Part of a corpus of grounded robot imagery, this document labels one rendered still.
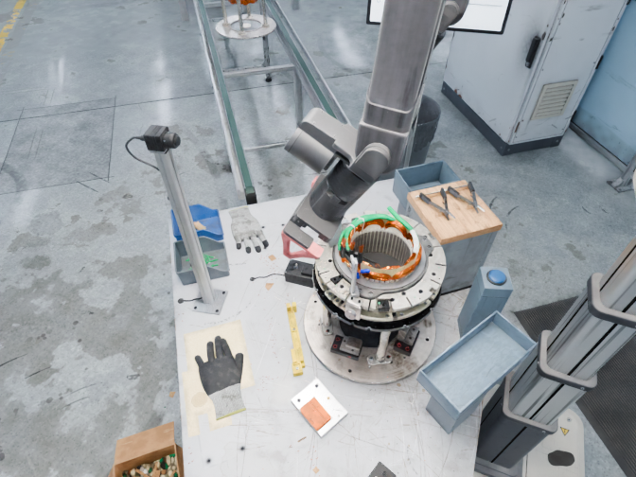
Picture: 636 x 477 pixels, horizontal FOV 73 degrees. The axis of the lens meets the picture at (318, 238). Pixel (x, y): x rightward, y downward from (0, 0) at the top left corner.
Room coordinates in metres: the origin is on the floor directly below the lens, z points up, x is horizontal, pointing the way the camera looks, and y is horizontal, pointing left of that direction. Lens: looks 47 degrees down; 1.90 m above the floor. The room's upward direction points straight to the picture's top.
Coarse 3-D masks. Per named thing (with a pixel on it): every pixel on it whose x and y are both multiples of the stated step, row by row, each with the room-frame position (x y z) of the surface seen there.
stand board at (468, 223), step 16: (416, 192) 0.96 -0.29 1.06; (432, 192) 0.96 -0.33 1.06; (464, 192) 0.96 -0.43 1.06; (416, 208) 0.91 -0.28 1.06; (432, 208) 0.89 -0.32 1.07; (464, 208) 0.89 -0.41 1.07; (432, 224) 0.83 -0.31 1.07; (448, 224) 0.83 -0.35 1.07; (464, 224) 0.83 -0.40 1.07; (480, 224) 0.83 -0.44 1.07; (496, 224) 0.83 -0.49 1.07; (448, 240) 0.78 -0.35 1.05
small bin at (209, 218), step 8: (192, 208) 1.13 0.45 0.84; (200, 208) 1.14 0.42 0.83; (208, 208) 1.15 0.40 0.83; (192, 216) 1.13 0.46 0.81; (200, 216) 1.14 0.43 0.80; (208, 216) 1.15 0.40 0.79; (216, 216) 1.15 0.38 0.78; (176, 224) 1.09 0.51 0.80; (208, 224) 1.11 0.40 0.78; (216, 224) 1.11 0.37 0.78; (176, 232) 1.04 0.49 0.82; (200, 232) 1.01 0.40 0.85; (208, 232) 1.02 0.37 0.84; (216, 232) 1.07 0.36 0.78
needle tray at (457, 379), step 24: (480, 336) 0.51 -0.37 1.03; (504, 336) 0.51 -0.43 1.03; (456, 360) 0.45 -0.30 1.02; (480, 360) 0.45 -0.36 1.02; (504, 360) 0.45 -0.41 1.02; (432, 384) 0.38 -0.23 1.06; (456, 384) 0.40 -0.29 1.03; (480, 384) 0.40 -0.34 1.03; (432, 408) 0.43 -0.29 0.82; (456, 408) 0.33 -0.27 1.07
